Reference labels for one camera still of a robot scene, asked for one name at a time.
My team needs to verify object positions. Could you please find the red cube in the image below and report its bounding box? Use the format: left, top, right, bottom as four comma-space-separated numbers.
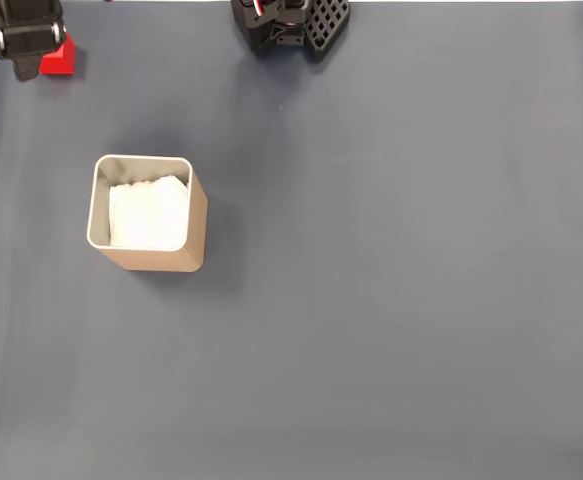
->
38, 32, 77, 77

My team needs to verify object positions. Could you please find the white tissue paper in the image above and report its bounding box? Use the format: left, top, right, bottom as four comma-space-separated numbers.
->
108, 173, 190, 250

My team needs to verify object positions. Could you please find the tan box with metal interior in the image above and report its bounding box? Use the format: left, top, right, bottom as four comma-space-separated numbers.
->
86, 153, 209, 274

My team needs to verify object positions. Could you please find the blue-grey table mat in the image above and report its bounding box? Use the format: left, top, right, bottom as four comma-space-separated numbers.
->
0, 2, 583, 480

